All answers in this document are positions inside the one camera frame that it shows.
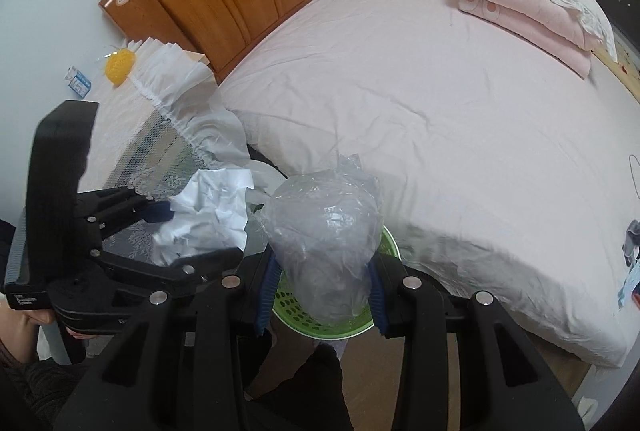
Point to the small grey blue object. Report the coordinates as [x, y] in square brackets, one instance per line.
[631, 256]

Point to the person's left forearm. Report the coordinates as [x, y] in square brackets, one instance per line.
[35, 386]

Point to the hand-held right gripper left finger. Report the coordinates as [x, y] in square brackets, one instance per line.
[265, 296]

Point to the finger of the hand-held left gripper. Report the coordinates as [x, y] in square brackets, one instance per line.
[160, 211]
[190, 268]

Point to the yellow patterned mat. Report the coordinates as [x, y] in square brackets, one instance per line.
[625, 66]

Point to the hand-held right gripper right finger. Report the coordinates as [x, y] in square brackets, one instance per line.
[378, 303]

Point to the clear plastic bag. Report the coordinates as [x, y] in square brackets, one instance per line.
[320, 231]

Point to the person's dark trouser leg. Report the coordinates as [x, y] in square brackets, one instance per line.
[310, 386]

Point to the green plastic basket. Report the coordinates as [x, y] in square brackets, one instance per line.
[300, 317]

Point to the large white paper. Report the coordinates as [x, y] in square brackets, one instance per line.
[210, 211]

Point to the bed with pink sheet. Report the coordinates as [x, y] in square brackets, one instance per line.
[450, 136]

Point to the yellow foam fruit net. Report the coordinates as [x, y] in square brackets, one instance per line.
[120, 67]

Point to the person's left hand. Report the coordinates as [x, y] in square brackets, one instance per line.
[20, 326]

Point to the blue white milk carton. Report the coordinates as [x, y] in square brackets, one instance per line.
[77, 83]

